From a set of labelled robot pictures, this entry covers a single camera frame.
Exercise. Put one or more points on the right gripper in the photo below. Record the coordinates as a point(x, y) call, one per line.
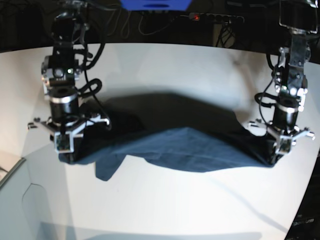
point(73, 124)

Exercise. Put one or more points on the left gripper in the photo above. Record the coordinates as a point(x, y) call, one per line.
point(275, 132)

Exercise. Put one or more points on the navy blue t-shirt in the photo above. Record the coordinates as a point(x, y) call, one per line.
point(203, 139)

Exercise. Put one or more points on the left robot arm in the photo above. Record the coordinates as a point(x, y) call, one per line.
point(300, 17)

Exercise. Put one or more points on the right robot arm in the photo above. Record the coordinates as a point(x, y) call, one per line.
point(60, 71)

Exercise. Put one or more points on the white power strip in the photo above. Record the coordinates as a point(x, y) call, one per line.
point(216, 18)

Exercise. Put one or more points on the blue plastic box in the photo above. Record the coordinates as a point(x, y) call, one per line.
point(155, 5)

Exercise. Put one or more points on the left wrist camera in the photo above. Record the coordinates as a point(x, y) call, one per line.
point(283, 145)

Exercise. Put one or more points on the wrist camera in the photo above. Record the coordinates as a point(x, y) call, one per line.
point(283, 145)
point(63, 143)

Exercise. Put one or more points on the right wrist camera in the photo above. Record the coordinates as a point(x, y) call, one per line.
point(63, 143)

